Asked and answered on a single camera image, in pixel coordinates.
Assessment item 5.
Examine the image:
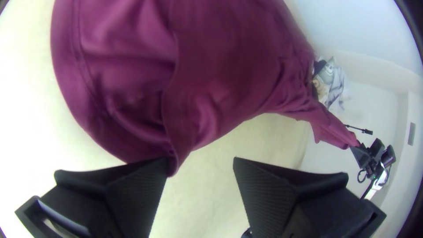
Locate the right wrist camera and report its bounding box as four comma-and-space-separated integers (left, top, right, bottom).
371, 138, 386, 154

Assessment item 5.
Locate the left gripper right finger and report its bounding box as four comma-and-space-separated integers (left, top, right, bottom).
233, 156, 376, 238

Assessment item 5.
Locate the heap of clothes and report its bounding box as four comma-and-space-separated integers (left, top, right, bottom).
312, 56, 352, 112

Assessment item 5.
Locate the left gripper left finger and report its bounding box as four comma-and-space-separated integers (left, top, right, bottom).
39, 157, 168, 238

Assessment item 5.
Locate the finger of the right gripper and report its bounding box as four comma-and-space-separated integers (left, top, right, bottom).
349, 145, 368, 170

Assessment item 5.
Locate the black cable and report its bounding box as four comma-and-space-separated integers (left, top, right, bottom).
356, 167, 379, 200

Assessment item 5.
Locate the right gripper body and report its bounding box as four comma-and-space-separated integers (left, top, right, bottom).
362, 147, 381, 171

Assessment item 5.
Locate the maroon t-shirt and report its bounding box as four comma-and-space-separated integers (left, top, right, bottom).
50, 0, 361, 178

